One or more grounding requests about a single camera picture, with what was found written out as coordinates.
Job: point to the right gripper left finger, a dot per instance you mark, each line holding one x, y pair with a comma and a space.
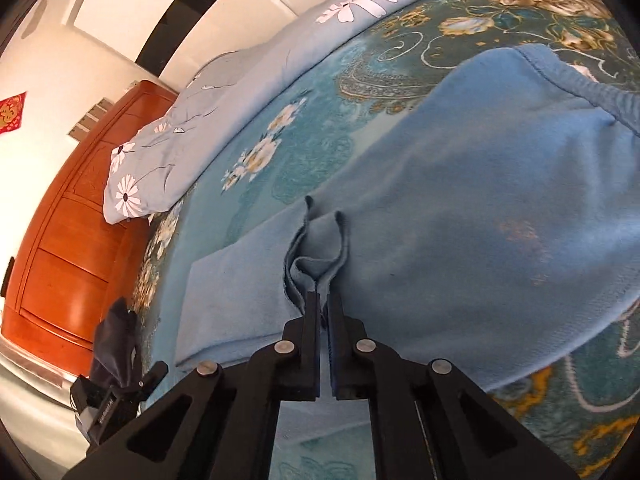
218, 422

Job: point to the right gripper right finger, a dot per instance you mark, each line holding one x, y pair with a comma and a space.
430, 421

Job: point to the light blue fleece pants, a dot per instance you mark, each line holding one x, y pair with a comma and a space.
496, 226

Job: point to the dark navy fleece jacket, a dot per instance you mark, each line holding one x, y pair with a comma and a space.
116, 360

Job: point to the orange wooden headboard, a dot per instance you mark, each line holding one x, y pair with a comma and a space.
72, 265

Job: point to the teal floral bed blanket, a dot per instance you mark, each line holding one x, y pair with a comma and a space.
583, 405

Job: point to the light blue daisy quilt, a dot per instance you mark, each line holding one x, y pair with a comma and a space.
240, 90

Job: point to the white black-striped wardrobe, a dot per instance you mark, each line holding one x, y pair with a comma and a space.
168, 41

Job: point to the grey wall switch panel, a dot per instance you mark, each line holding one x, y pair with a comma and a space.
87, 122

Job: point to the red wall decoration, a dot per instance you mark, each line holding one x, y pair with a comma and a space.
11, 112

